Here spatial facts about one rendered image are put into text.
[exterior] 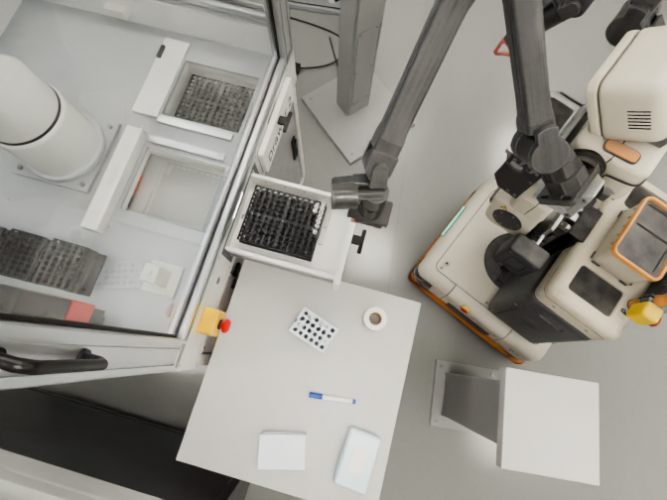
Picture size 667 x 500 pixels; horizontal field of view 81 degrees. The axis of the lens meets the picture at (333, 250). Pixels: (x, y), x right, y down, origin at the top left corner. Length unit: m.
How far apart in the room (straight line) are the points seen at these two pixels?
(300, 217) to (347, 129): 1.19
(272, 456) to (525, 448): 0.72
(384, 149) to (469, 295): 1.13
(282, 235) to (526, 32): 0.76
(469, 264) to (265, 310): 1.00
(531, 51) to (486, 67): 1.90
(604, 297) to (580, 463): 0.49
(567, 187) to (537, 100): 0.21
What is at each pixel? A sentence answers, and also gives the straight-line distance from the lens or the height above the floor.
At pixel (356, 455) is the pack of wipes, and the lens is 1.21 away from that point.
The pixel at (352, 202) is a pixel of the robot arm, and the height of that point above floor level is 1.19.
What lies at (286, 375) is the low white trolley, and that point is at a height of 0.76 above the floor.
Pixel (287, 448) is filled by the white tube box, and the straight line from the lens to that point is 1.20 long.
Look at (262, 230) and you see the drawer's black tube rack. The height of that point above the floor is 0.90.
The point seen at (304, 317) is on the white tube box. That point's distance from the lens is 1.23.
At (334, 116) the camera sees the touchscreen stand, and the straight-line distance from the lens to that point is 2.34.
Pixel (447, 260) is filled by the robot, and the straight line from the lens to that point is 1.83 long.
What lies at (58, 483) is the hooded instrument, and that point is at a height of 0.90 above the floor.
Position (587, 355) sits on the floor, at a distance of 2.37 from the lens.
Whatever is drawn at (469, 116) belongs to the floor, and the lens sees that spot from 2.53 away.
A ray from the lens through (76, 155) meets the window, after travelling 0.61.
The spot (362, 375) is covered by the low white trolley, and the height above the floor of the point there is 0.76.
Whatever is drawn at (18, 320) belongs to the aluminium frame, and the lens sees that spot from 0.61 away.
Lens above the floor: 1.98
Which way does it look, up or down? 75 degrees down
